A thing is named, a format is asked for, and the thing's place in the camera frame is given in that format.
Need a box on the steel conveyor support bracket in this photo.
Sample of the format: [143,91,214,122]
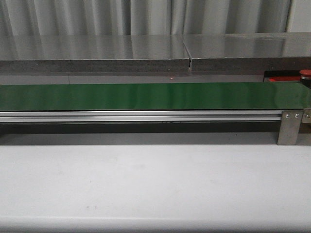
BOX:
[277,110,303,145]

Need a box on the aluminium conveyor side rail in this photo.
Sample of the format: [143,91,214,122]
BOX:
[0,110,282,123]

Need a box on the green conveyor belt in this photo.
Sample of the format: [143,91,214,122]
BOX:
[0,82,311,111]

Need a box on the left grey stone slab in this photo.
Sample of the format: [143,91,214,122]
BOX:
[0,35,190,73]

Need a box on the red mushroom button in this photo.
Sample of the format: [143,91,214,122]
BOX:
[299,69,311,88]

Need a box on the steel conveyor end plate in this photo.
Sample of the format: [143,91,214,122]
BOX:
[302,108,311,124]

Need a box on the grey pleated curtain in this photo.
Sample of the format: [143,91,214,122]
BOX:
[0,0,291,35]

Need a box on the red plastic tray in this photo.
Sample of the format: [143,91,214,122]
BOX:
[267,76,301,82]

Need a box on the right grey stone slab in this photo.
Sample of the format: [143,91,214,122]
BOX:
[183,33,311,71]

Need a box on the grey stone slab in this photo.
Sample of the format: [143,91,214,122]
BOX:
[183,33,311,71]
[0,35,190,73]

